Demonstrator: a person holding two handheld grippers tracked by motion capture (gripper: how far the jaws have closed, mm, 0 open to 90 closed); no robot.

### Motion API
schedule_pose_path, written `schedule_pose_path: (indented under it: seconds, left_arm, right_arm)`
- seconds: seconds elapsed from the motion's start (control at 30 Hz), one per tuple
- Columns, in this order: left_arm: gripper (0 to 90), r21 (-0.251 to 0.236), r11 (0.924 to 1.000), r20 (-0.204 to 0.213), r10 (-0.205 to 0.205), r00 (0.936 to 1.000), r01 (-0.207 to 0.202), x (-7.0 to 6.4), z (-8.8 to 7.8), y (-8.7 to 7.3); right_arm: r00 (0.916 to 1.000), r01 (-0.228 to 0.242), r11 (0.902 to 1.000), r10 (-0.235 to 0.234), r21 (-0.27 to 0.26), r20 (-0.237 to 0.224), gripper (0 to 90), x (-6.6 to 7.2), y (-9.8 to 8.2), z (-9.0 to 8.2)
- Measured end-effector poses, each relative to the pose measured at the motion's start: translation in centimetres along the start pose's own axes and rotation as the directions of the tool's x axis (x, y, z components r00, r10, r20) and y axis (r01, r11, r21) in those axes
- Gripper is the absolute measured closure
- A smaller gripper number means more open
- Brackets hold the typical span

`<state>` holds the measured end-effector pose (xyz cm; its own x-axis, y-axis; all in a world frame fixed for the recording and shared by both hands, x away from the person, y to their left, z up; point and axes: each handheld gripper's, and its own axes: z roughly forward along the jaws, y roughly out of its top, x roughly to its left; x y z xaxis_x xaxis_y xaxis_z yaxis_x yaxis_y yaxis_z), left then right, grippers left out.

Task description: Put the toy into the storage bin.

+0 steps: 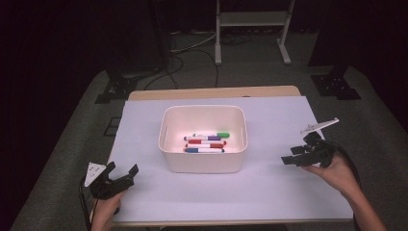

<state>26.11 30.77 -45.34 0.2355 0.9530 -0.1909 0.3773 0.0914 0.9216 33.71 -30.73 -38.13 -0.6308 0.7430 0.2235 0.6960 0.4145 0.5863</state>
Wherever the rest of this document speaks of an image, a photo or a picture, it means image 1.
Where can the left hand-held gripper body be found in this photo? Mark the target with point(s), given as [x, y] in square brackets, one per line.
[104, 190]

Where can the dark floor plate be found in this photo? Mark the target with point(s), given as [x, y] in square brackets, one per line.
[112, 126]

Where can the person's right hand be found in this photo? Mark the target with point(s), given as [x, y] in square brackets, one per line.
[341, 176]

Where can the purple marker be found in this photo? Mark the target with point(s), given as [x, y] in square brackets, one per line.
[213, 138]

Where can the brown marker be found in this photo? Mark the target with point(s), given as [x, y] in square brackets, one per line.
[217, 146]

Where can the black stand base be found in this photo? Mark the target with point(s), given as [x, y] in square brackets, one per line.
[335, 86]
[117, 86]

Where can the lavender table mat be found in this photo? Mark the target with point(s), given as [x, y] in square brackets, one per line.
[192, 199]

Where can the dark blue marker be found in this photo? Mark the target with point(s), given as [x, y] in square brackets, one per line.
[191, 150]

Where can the white metal stand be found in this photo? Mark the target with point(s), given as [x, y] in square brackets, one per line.
[253, 18]

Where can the bright green marker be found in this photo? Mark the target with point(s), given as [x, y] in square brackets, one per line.
[223, 135]

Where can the person's left hand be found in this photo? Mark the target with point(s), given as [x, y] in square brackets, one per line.
[102, 215]

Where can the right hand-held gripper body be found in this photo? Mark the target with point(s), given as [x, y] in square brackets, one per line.
[322, 154]

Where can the white plastic bin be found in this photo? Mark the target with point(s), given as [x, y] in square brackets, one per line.
[202, 163]

